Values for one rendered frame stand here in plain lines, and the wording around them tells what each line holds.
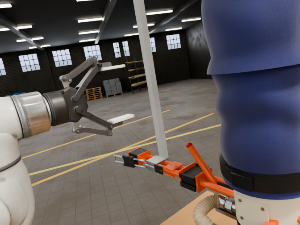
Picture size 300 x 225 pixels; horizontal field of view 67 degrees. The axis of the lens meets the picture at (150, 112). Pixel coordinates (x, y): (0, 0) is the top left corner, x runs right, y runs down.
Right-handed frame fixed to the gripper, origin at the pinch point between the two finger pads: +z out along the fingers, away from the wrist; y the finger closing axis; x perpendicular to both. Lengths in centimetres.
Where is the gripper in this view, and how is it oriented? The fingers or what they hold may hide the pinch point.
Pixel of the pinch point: (123, 92)
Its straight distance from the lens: 61.9
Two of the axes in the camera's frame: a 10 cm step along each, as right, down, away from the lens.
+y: 1.6, 9.7, 2.0
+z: 7.7, -2.5, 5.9
